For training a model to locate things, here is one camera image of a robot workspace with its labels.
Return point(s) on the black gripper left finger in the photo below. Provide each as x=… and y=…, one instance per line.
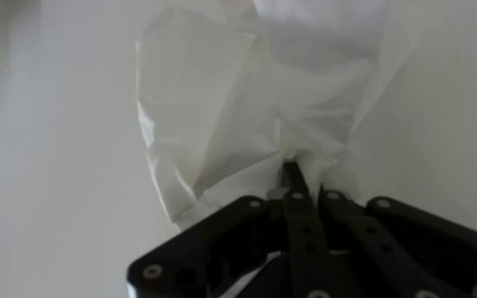
x=306, y=245

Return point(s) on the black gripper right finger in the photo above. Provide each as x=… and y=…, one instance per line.
x=389, y=267

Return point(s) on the white tissue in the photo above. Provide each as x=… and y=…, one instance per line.
x=229, y=90

